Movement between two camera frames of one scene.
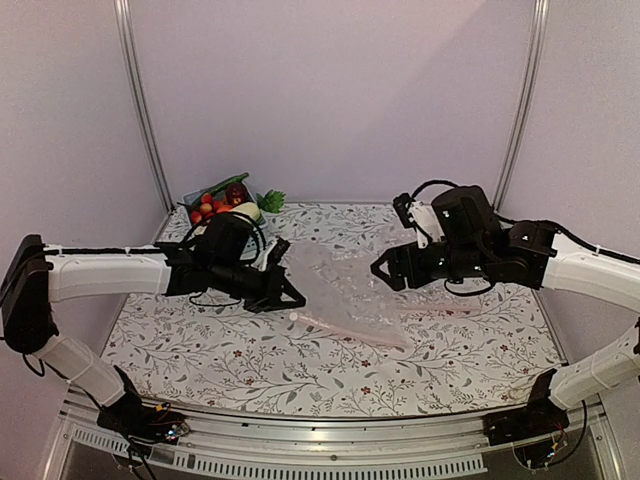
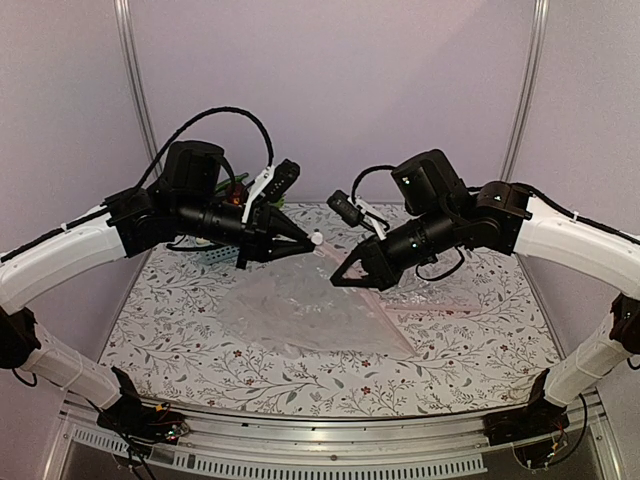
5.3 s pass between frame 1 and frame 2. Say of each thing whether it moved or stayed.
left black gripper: moved
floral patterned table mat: stayed
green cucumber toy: stayed
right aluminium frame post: stayed
